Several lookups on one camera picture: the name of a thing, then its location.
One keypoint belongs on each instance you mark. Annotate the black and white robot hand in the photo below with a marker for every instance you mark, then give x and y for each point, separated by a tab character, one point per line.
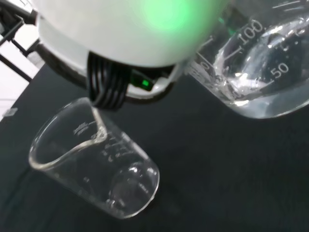
125	33

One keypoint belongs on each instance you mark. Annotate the black tripod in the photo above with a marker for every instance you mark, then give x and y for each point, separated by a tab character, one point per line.
14	36

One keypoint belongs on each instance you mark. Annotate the clear tape piece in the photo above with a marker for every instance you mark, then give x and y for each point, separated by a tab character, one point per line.
8	112

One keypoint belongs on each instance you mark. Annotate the black bench cloth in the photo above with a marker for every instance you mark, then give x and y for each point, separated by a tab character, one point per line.
217	169

